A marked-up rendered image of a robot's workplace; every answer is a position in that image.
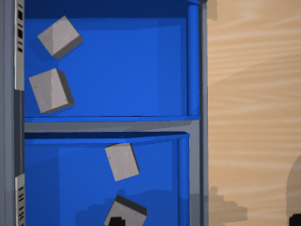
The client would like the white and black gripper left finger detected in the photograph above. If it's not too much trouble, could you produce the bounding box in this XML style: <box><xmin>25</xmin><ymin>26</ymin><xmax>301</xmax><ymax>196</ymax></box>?
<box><xmin>108</xmin><ymin>217</ymin><xmax>126</xmax><ymax>226</ymax></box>

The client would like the grey shelf rack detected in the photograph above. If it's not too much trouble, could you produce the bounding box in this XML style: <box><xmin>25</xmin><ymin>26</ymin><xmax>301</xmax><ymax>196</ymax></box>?
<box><xmin>0</xmin><ymin>0</ymin><xmax>209</xmax><ymax>226</ymax></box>

